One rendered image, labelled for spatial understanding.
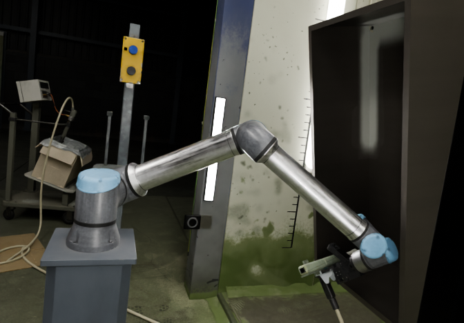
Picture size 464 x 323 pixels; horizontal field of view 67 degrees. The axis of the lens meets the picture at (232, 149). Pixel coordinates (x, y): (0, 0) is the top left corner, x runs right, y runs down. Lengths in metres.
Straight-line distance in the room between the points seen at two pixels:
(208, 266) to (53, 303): 1.14
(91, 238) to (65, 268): 0.12
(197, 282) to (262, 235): 0.51
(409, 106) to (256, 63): 1.13
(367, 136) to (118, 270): 1.35
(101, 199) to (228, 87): 1.09
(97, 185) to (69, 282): 0.34
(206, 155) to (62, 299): 0.70
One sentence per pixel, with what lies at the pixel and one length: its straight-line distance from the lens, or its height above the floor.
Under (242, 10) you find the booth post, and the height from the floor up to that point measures 1.79.
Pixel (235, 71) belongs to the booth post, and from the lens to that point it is 2.13.
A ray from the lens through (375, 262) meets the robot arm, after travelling 1.53.
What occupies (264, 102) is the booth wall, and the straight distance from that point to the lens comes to 2.19.
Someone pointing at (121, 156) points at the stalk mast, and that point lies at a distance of 2.24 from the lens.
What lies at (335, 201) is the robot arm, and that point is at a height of 0.93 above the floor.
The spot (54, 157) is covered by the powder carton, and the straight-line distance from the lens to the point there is 3.42.
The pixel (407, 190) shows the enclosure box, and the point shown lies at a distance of 1.33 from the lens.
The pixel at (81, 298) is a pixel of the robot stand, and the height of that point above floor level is 0.50.
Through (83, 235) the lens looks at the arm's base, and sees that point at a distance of 1.38.
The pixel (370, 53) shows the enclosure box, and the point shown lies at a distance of 1.95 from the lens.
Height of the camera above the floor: 1.19
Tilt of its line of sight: 6 degrees down
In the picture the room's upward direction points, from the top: 7 degrees clockwise
